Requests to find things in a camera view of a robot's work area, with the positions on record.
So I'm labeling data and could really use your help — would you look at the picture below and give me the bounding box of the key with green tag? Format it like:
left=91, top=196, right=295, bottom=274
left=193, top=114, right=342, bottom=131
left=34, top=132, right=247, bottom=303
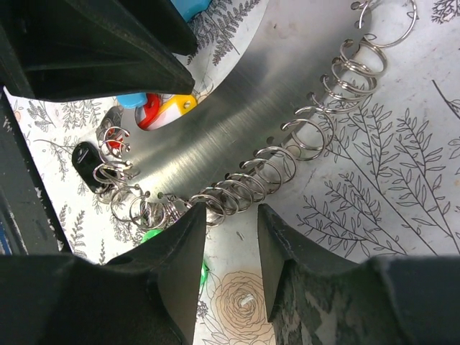
left=140, top=229, right=209, bottom=290

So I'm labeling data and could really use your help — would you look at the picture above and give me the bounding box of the key with red tag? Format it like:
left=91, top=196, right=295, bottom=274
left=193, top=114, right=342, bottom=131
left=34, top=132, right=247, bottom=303
left=106, top=93, right=161, bottom=155

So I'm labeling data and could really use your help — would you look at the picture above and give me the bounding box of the yellow key tag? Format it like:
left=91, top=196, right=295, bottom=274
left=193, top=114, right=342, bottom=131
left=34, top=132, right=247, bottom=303
left=147, top=95, right=198, bottom=131

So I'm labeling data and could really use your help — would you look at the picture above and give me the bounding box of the key with black tag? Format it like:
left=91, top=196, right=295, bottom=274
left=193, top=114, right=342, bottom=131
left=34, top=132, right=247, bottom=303
left=71, top=142, right=114, bottom=194

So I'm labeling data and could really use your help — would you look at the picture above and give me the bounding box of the floral patterned table mat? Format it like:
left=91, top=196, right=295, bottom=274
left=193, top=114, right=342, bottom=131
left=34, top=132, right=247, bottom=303
left=6, top=1, right=459, bottom=344

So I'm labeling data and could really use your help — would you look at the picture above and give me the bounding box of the blue keyring holder with rings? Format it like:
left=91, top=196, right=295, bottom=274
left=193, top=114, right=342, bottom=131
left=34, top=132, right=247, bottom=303
left=91, top=0, right=420, bottom=231

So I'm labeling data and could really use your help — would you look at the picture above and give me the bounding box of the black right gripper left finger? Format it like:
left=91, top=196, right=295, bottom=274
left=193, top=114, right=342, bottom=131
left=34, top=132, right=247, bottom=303
left=1, top=204, right=206, bottom=344

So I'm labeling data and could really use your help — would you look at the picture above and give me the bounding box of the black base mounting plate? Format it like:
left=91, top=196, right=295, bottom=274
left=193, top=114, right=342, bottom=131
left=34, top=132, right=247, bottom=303
left=1, top=91, right=71, bottom=255

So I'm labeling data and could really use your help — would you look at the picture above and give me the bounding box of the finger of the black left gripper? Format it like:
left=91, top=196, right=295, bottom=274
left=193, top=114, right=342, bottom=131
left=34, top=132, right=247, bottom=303
left=1, top=0, right=195, bottom=99
left=121, top=0, right=198, bottom=55

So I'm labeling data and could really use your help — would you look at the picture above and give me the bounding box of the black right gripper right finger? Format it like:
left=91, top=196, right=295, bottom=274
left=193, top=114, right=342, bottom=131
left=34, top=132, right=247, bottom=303
left=257, top=204, right=459, bottom=344

